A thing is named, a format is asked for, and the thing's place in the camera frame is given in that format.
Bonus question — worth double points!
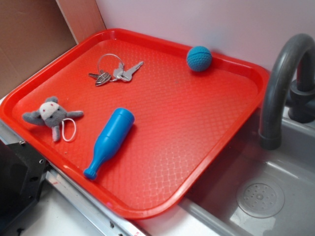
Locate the grey plush mouse toy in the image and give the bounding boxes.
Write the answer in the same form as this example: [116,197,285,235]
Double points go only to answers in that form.
[22,96,84,142]

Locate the brown cardboard panel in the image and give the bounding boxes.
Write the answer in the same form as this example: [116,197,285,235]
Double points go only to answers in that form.
[0,0,106,97]

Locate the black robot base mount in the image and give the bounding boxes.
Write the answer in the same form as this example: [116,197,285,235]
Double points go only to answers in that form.
[0,142,47,228]

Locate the blue textured ball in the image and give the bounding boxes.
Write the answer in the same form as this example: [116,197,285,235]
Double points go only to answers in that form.
[186,46,213,72]

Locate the grey plastic sink basin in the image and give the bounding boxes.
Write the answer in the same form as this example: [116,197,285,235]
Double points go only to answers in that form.
[180,112,315,236]

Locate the blue plastic bottle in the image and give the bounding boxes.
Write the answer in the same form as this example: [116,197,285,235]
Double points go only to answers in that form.
[84,108,135,180]

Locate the aluminium frame rail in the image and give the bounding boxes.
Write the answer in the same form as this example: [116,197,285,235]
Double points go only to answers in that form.
[46,169,149,236]

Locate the red plastic tray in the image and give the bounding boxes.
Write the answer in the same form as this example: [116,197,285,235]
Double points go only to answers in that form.
[0,29,269,219]

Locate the grey toy faucet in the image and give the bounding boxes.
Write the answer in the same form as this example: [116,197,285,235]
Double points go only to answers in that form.
[259,33,315,150]

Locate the silver key bunch on ring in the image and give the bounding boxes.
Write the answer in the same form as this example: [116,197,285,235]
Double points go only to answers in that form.
[88,54,144,87]

